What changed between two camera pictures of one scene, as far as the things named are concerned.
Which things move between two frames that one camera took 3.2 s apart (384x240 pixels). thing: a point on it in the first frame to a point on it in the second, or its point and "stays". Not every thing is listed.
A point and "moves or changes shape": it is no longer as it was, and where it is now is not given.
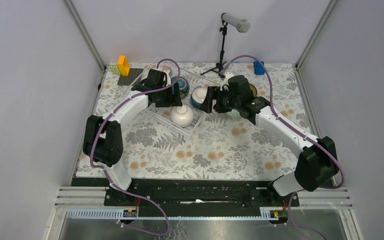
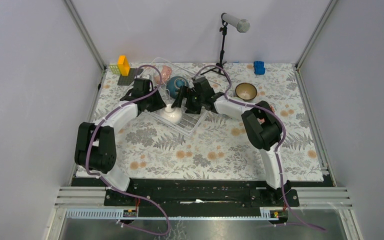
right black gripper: x=214 y=93 to x=185 y=91
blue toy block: x=258 y=69 stays
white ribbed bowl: x=182 y=115 moves or changes shape
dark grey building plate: x=128 y=80 stays
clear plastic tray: x=175 y=95 stays
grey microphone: x=243 y=25 stays
